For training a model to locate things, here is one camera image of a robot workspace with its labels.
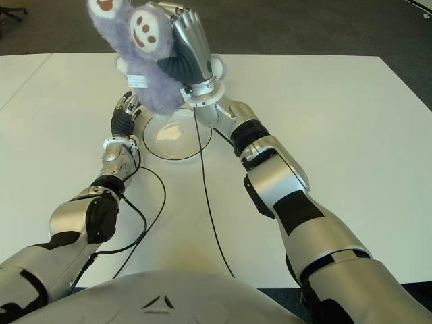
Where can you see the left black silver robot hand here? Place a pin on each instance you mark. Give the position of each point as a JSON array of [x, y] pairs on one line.
[[121, 123]]

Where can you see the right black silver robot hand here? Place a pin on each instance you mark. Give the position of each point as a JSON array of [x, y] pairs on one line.
[[192, 44]]

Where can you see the purple plush bunny doll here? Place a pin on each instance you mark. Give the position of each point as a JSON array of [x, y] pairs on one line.
[[152, 74]]

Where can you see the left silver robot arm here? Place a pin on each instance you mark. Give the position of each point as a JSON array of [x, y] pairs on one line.
[[109, 162]]

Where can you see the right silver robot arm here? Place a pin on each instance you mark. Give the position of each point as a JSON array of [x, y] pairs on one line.
[[276, 175]]

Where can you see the white plate black rim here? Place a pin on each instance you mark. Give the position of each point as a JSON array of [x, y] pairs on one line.
[[168, 145]]

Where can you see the black office chair base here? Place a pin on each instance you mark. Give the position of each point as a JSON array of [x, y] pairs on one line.
[[13, 17]]

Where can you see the grey robot torso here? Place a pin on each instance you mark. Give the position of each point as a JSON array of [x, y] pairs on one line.
[[162, 303]]

